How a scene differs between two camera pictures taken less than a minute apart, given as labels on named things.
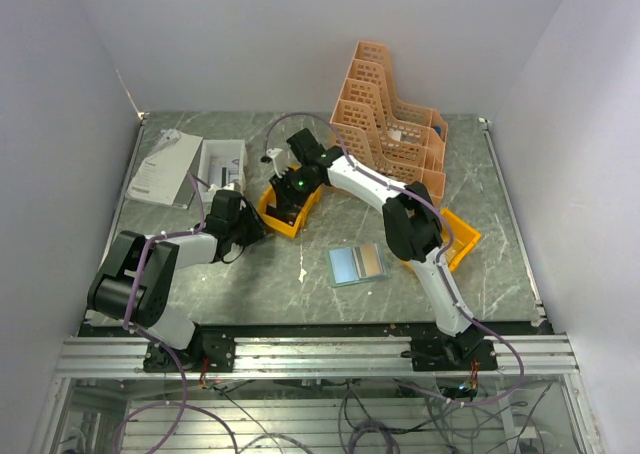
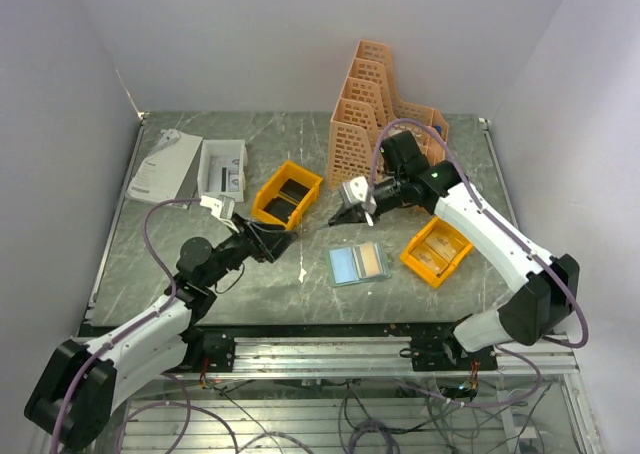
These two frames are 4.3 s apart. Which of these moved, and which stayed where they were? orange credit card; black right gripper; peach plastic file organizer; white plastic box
Moved: black right gripper
Stayed: peach plastic file organizer; orange credit card; white plastic box
